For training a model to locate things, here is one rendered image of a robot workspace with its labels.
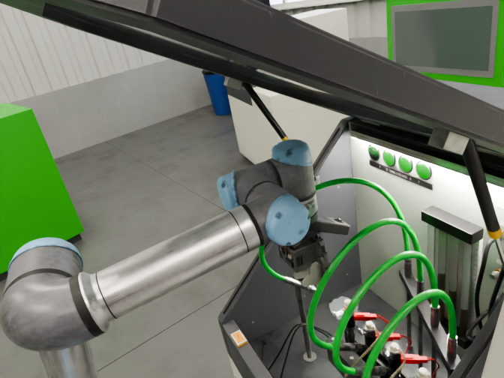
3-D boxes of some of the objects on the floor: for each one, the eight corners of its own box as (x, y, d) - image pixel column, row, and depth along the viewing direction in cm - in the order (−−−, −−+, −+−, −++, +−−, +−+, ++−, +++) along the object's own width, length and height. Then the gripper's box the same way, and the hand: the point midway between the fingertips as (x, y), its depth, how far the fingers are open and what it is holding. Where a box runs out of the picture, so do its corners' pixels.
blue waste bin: (205, 114, 732) (195, 70, 698) (232, 104, 760) (224, 62, 726) (223, 118, 685) (213, 72, 652) (251, 108, 713) (243, 63, 680)
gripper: (269, 212, 88) (284, 289, 97) (291, 229, 81) (304, 310, 90) (303, 199, 91) (314, 274, 100) (327, 214, 83) (337, 294, 93)
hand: (319, 282), depth 95 cm, fingers closed
